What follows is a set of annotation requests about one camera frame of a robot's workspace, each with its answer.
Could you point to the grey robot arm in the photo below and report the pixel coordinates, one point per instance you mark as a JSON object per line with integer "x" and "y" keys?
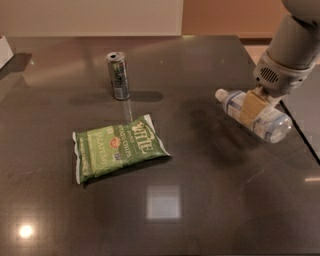
{"x": 288, "y": 60}

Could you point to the white box at left edge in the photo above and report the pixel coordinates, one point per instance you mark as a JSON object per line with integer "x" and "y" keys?
{"x": 6, "y": 52}

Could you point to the dark side table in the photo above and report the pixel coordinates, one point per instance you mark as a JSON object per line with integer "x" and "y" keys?
{"x": 303, "y": 104}

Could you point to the silver redbull can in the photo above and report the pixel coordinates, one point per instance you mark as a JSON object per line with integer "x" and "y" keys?
{"x": 117, "y": 68}

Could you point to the green jalapeno chips bag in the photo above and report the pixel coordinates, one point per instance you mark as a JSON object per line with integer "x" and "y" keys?
{"x": 104, "y": 150}

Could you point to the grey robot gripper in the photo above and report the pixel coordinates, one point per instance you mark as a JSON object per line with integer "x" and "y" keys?
{"x": 279, "y": 78}

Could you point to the clear blue-label plastic bottle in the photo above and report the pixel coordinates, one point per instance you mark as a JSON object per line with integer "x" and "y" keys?
{"x": 271, "y": 125}

